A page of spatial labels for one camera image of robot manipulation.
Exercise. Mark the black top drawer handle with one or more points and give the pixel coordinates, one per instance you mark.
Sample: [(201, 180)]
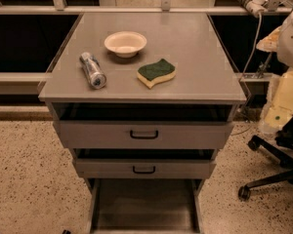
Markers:
[(144, 135)]

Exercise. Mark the black middle drawer handle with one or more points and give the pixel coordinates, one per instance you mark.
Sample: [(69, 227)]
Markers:
[(143, 171)]

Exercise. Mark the green and yellow sponge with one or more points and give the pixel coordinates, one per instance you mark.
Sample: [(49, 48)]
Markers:
[(156, 73)]

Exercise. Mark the black drawer handle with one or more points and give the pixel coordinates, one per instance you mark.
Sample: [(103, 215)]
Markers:
[(144, 135), (143, 171)]

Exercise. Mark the silver drink can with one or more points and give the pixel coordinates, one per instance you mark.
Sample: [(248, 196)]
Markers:
[(93, 72)]

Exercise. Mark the grey top drawer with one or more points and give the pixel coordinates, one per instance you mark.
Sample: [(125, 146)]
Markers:
[(108, 125)]

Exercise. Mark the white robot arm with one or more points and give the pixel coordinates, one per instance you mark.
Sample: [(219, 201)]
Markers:
[(285, 42)]

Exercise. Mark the grey drawer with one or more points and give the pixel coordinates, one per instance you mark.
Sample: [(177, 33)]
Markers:
[(144, 206), (169, 163), (108, 125)]

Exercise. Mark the grey drawer cabinet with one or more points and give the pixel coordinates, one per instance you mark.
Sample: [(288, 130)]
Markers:
[(186, 40)]

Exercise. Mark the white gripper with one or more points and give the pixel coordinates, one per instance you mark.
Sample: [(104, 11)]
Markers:
[(292, 42)]

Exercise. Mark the metal clamp stand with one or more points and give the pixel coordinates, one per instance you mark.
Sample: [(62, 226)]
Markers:
[(259, 74)]

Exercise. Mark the grey middle drawer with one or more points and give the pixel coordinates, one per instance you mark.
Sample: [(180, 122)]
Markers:
[(169, 163)]

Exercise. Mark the white paper bowl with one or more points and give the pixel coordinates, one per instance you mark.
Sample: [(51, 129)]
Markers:
[(125, 44)]

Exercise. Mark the black office chair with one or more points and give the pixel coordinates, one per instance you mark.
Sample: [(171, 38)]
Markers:
[(284, 138)]

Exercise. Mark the white power strip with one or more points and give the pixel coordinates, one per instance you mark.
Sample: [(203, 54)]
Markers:
[(254, 7)]

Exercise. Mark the grey bottom drawer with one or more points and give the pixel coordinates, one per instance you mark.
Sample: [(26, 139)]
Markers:
[(144, 206)]

